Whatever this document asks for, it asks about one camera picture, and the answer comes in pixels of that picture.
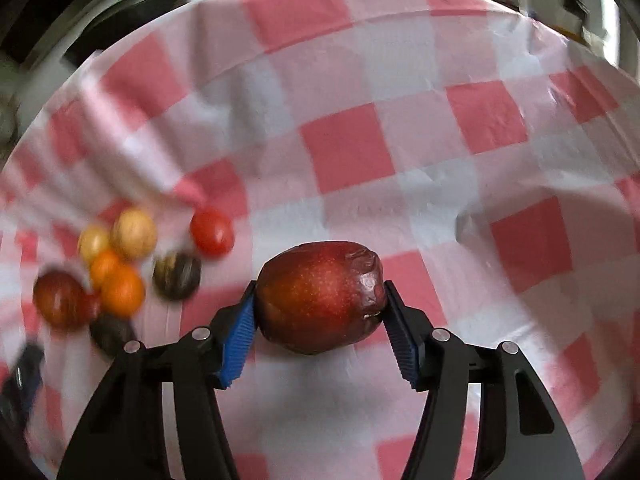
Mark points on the yellow pepino melon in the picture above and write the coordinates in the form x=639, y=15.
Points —
x=92, y=242
x=134, y=234

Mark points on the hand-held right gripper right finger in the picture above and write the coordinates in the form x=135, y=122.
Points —
x=401, y=342

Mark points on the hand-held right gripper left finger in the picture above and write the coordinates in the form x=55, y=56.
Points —
x=240, y=342

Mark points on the red white checkered tablecloth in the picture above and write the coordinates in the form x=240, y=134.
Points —
x=350, y=150

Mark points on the dark avocado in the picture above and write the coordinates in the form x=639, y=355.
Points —
x=112, y=335

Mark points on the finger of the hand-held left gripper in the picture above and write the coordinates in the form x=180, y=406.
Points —
x=22, y=380

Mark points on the dark passion fruit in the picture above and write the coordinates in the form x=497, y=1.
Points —
x=176, y=276

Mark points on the orange mandarin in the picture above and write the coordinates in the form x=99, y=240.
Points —
x=104, y=266
x=123, y=292

